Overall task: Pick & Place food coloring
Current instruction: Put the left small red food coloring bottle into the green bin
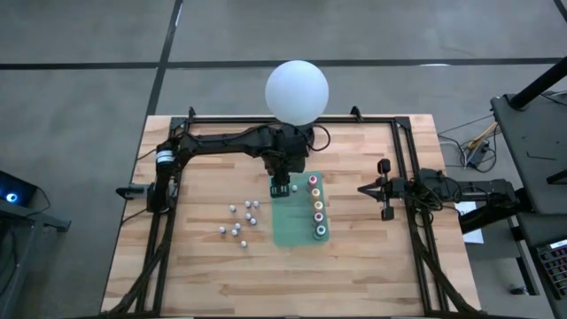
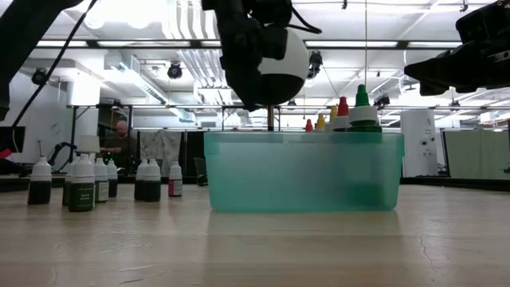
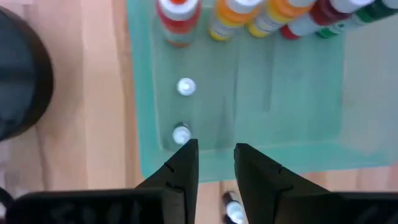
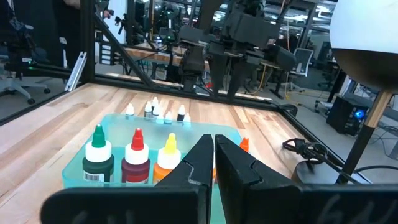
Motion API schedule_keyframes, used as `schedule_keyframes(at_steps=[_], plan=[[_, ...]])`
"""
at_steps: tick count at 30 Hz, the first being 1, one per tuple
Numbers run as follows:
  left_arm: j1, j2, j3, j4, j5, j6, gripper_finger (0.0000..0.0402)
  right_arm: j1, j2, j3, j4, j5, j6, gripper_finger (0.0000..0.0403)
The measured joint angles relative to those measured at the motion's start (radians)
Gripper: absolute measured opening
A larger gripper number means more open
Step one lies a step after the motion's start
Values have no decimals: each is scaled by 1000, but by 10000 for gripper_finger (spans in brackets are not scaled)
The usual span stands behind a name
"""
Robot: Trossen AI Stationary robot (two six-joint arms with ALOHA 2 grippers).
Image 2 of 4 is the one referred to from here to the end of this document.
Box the white cylindrical column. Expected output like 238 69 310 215
400 109 438 179

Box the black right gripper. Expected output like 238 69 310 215
403 0 510 97

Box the large red-capped dye bottle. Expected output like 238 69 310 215
331 96 357 132

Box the person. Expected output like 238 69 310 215
99 120 133 160

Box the small white-labelled dye bottle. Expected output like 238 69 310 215
93 158 110 204

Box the black shelving rack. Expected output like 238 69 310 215
67 104 135 176

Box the small red dye bottle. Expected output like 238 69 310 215
167 161 184 199

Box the white globe table lamp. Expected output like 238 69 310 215
234 28 311 134

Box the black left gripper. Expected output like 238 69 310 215
201 0 294 112

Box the small green-labelled dye bottle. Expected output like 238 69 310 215
68 155 96 214

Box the teal translucent plastic bin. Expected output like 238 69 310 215
203 131 406 213

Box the grey patterned sheet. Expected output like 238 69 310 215
139 129 183 165

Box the small dark green dye bottle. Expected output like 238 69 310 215
27 157 53 206

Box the grey partition panel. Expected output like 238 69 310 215
443 128 510 180

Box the small black dye bottle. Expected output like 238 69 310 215
134 159 149 202
143 159 163 203

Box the large green-capped dye bottle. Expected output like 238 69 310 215
347 84 383 134

